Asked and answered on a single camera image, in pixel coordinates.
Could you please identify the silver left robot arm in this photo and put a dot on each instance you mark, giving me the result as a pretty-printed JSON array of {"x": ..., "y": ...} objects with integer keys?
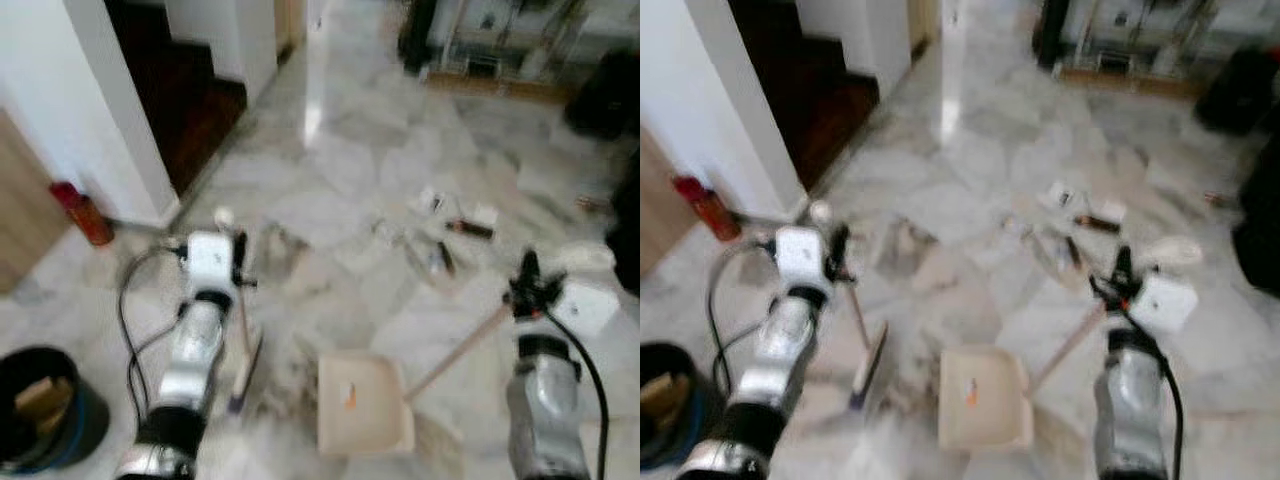
[
  {"x": 195, "y": 350},
  {"x": 775, "y": 350}
]

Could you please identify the dark brown wrapper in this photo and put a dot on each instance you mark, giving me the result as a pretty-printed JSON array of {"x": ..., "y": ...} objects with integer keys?
[
  {"x": 470, "y": 230},
  {"x": 1098, "y": 223}
]

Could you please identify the thin black litter piece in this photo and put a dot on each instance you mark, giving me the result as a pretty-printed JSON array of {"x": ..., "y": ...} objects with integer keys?
[
  {"x": 1072, "y": 252},
  {"x": 445, "y": 260}
]

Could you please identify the small white paper scrap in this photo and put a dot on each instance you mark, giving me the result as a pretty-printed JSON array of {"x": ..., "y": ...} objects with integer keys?
[
  {"x": 486, "y": 213},
  {"x": 1112, "y": 209}
]

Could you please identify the white paper scrap dark mark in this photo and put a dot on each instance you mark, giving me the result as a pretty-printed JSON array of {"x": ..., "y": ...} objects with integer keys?
[
  {"x": 431, "y": 200},
  {"x": 1062, "y": 194}
]

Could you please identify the tall black object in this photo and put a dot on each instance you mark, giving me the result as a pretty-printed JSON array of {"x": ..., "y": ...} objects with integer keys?
[
  {"x": 628, "y": 225},
  {"x": 1260, "y": 220}
]

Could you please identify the red-capped spray can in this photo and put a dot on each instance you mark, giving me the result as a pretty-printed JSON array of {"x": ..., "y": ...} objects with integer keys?
[
  {"x": 712, "y": 212},
  {"x": 90, "y": 220}
]

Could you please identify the dark wooden staircase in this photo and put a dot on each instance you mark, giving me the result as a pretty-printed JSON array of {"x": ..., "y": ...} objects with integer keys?
[
  {"x": 815, "y": 110},
  {"x": 180, "y": 110}
]

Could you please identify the small orange scrap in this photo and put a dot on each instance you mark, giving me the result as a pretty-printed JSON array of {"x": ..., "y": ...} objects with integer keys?
[
  {"x": 969, "y": 391},
  {"x": 348, "y": 396}
]

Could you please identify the brown cardboard piece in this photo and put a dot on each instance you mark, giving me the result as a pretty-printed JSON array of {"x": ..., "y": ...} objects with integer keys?
[
  {"x": 42, "y": 400},
  {"x": 665, "y": 395}
]

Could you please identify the large black bag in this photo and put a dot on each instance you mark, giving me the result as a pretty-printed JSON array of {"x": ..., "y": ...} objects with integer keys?
[
  {"x": 605, "y": 95},
  {"x": 1240, "y": 90}
]

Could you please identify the black waste bucket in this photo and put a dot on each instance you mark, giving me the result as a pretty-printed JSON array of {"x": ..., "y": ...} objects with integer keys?
[
  {"x": 700, "y": 430},
  {"x": 85, "y": 430}
]

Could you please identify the glass-fronted low shelf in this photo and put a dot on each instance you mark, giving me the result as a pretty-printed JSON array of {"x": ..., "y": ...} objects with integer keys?
[
  {"x": 1150, "y": 40},
  {"x": 520, "y": 45}
]

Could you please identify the black upright item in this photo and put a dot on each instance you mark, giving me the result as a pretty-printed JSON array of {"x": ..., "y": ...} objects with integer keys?
[
  {"x": 1050, "y": 30},
  {"x": 415, "y": 35}
]

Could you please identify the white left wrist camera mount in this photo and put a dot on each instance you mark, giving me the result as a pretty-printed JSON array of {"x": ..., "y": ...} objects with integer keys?
[
  {"x": 210, "y": 260},
  {"x": 800, "y": 255}
]

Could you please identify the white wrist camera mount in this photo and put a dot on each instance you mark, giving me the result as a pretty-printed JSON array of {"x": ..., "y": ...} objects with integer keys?
[
  {"x": 800, "y": 255},
  {"x": 210, "y": 260},
  {"x": 1165, "y": 303},
  {"x": 588, "y": 308}
]

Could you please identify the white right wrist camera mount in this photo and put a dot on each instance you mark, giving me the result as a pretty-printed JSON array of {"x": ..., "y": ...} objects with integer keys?
[
  {"x": 588, "y": 308},
  {"x": 1165, "y": 303}
]

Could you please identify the light wooden wall panel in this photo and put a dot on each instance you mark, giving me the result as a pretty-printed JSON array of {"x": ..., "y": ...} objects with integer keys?
[
  {"x": 25, "y": 210},
  {"x": 662, "y": 220}
]

